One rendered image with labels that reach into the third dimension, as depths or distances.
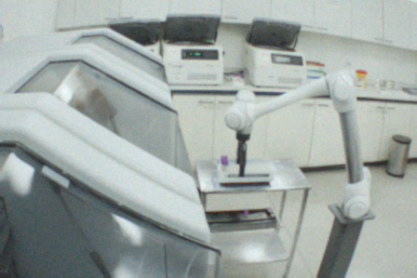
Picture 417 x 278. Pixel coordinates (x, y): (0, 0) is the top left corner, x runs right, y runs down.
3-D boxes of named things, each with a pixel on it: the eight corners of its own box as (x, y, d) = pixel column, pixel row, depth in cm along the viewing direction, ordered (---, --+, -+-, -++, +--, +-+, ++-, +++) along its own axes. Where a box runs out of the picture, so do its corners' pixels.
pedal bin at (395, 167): (393, 179, 442) (400, 142, 429) (381, 168, 478) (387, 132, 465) (410, 178, 447) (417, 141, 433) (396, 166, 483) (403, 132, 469)
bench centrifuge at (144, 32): (100, 86, 412) (104, 21, 393) (107, 74, 470) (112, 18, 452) (157, 86, 418) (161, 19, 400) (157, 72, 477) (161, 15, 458)
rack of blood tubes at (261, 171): (218, 182, 239) (219, 171, 237) (216, 175, 249) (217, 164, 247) (274, 181, 243) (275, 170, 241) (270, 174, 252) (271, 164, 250)
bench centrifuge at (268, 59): (254, 87, 432) (257, 18, 412) (240, 73, 491) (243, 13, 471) (307, 90, 440) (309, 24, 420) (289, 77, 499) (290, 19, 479)
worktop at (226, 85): (47, 92, 401) (47, 89, 400) (59, 79, 462) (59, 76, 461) (436, 102, 471) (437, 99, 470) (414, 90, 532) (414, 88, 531)
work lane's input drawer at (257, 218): (132, 234, 197) (131, 219, 195) (132, 221, 210) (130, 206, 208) (284, 231, 208) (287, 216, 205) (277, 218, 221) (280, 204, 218)
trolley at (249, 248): (192, 295, 256) (195, 191, 233) (187, 260, 300) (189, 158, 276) (289, 287, 264) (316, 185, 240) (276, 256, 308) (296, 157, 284)
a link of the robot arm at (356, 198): (370, 204, 217) (370, 221, 197) (345, 210, 223) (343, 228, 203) (352, 67, 203) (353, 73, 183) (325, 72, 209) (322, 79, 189)
